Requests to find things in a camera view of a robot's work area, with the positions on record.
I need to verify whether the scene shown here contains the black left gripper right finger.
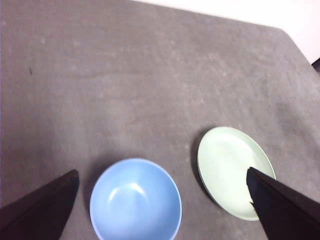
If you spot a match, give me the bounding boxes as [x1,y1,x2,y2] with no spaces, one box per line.
[246,166,320,240]

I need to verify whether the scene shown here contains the dark object beside table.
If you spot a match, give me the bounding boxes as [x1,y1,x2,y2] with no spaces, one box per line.
[311,56,320,74]

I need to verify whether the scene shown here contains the pale green plate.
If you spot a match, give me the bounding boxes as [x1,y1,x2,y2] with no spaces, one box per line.
[196,126,277,222]

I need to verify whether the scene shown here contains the blue bowl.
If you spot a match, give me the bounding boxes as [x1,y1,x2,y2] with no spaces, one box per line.
[89,157,183,240]

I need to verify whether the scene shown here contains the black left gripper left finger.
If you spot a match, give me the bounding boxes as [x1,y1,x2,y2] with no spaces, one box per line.
[0,169,80,240]

